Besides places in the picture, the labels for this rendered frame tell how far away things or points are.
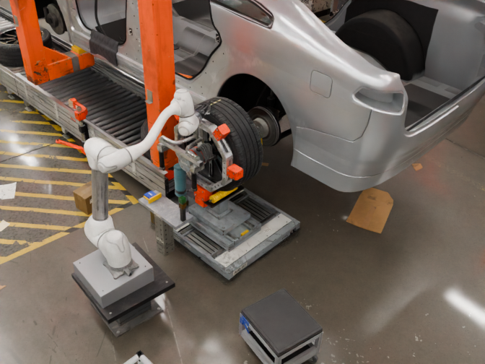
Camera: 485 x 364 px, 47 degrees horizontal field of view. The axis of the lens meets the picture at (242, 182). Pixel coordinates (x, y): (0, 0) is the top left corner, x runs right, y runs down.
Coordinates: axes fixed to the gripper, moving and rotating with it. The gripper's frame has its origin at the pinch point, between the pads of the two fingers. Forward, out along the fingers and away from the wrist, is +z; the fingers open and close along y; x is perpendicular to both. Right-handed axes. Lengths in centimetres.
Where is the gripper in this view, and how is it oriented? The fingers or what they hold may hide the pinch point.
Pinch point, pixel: (208, 104)
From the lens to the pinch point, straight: 381.5
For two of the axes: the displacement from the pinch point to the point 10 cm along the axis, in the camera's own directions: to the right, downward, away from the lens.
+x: -0.5, -8.4, -5.4
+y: 9.4, 1.3, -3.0
